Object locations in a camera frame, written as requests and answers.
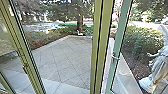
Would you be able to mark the green glass door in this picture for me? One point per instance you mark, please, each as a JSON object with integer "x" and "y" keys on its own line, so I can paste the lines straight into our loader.
{"x": 119, "y": 36}
{"x": 100, "y": 40}

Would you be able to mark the small white garden bench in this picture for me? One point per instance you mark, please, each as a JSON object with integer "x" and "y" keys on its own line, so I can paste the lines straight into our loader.
{"x": 80, "y": 33}

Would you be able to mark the large garden tree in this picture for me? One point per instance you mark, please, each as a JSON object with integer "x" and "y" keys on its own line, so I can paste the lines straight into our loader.
{"x": 80, "y": 23}

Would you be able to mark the white garden statue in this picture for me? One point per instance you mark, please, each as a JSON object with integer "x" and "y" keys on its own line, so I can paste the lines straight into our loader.
{"x": 160, "y": 70}

